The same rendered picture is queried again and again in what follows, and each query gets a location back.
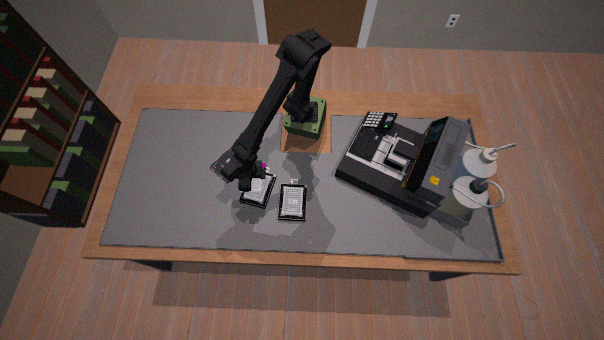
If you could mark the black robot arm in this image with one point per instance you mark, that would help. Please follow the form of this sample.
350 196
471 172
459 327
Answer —
297 103

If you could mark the white bottle with black cap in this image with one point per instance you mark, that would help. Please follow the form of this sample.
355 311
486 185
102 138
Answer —
459 205

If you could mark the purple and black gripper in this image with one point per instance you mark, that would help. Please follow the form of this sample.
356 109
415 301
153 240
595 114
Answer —
261 170

